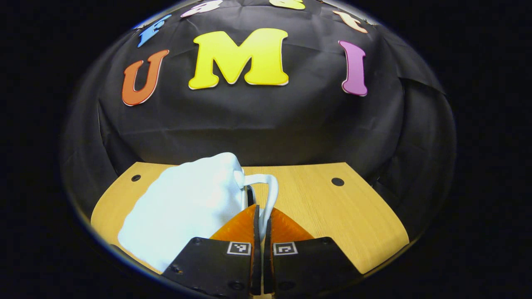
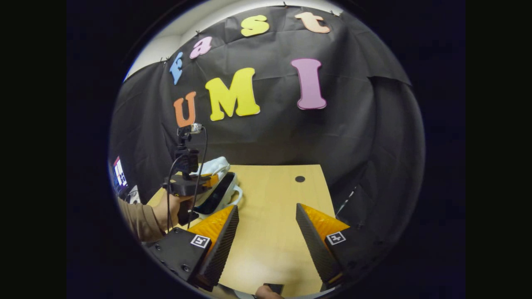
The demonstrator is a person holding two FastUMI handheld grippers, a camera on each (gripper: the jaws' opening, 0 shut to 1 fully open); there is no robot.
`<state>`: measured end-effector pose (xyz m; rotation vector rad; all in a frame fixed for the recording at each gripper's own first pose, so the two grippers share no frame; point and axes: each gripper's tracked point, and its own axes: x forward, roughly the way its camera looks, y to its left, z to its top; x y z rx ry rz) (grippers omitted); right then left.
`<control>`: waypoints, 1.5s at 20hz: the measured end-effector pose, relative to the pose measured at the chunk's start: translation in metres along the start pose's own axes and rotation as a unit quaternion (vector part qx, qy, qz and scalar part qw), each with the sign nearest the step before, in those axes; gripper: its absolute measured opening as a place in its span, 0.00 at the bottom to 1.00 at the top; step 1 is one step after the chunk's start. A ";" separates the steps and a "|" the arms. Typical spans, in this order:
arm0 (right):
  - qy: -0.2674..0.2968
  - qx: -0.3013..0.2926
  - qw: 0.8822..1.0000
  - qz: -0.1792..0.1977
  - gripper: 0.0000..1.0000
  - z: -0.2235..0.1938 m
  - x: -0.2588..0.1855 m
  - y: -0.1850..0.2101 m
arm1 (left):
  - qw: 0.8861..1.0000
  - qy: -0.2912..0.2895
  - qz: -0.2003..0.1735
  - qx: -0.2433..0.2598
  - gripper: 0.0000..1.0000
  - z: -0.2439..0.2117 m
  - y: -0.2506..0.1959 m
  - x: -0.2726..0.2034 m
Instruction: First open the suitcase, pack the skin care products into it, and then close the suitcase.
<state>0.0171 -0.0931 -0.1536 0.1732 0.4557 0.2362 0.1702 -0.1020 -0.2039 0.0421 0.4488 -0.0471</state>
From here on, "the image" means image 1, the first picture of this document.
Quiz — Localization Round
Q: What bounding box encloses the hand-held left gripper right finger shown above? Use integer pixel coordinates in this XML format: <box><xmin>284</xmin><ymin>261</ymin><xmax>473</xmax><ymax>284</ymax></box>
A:
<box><xmin>263</xmin><ymin>208</ymin><xmax>362</xmax><ymax>297</ymax></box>

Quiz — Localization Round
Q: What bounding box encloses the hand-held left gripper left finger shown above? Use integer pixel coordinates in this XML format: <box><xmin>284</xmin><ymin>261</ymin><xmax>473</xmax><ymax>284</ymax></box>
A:
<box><xmin>162</xmin><ymin>204</ymin><xmax>262</xmax><ymax>296</ymax></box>

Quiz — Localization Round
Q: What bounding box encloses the pale blue suitcase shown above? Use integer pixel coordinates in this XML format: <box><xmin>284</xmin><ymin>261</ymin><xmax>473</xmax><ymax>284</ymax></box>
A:
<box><xmin>118</xmin><ymin>152</ymin><xmax>279</xmax><ymax>273</ymax></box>

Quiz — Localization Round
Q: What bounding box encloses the black backdrop cloth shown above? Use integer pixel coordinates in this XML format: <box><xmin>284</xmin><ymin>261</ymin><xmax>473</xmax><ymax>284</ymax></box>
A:
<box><xmin>60</xmin><ymin>0</ymin><xmax>458</xmax><ymax>241</ymax></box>

